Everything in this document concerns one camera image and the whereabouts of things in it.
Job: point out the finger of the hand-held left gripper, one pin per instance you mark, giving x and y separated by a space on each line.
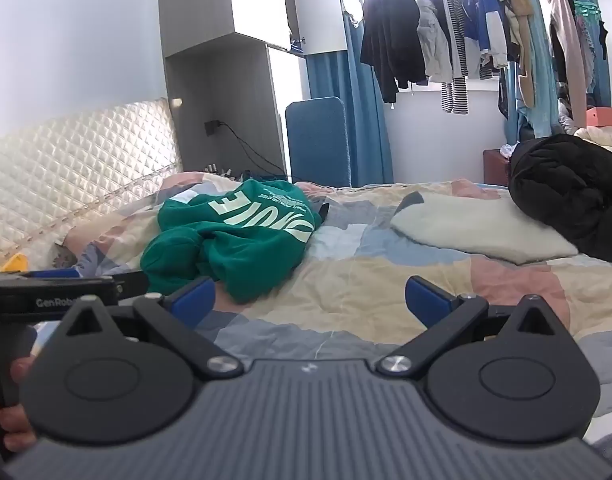
132 286
51 274

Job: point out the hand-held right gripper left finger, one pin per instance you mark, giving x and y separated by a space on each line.
196 301

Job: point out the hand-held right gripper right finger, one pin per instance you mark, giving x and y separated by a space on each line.
426 301

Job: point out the green hoodie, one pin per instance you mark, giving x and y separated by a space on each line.
236 240

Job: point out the teal clothes hangers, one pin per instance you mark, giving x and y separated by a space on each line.
588 10

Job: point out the person's left hand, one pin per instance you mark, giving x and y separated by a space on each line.
16 425

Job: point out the yellow object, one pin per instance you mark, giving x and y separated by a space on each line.
15 263

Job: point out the white fleece blanket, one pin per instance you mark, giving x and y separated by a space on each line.
476 230

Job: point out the patchwork bed quilt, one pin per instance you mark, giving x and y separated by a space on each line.
346 265

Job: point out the cream quilted headboard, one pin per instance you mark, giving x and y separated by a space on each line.
61 170

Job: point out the black puffy jacket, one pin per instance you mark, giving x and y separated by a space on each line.
561 185

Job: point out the blue padded board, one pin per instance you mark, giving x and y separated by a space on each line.
316 140

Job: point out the blue curtain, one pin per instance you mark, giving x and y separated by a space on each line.
366 110

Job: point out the hanging striped shirt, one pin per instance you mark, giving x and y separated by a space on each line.
455 90

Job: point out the cream blanket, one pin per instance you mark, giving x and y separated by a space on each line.
603 140

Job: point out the orange box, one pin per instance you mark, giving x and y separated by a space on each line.
606 116

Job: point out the hanging grey white shirt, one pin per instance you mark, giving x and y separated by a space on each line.
433 40

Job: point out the hanging black jacket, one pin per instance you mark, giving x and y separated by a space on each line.
391 35

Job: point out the hanging blue white jacket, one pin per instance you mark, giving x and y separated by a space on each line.
481 25

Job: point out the hanging mauve garment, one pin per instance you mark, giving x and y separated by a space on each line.
566 35

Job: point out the black wall charger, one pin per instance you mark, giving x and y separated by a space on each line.
212 128

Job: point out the grey wall cabinet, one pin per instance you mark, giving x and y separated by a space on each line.
201 85

